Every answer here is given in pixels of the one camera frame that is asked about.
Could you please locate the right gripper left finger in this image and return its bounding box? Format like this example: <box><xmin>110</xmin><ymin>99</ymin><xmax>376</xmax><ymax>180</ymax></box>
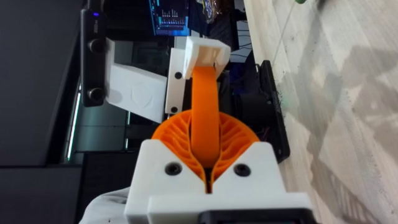
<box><xmin>124</xmin><ymin>110</ymin><xmax>208</xmax><ymax>224</ymax></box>

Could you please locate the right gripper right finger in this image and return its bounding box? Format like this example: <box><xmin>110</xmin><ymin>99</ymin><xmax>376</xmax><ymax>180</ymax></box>
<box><xmin>211</xmin><ymin>111</ymin><xmax>287</xmax><ymax>194</ymax></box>

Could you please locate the computer monitor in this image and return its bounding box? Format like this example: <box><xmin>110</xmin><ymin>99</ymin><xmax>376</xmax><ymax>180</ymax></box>
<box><xmin>148</xmin><ymin>0</ymin><xmax>191</xmax><ymax>37</ymax></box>

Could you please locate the white cloth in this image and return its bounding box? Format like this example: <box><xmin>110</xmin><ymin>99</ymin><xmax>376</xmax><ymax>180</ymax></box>
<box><xmin>78</xmin><ymin>186</ymin><xmax>131</xmax><ymax>224</ymax></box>

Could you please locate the black flat plate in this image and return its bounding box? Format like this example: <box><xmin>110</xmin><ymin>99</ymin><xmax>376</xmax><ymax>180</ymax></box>
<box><xmin>256</xmin><ymin>60</ymin><xmax>291</xmax><ymax>164</ymax></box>

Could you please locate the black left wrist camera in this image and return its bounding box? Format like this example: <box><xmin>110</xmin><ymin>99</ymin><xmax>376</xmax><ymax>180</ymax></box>
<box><xmin>80</xmin><ymin>8</ymin><xmax>107</xmax><ymax>108</ymax></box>

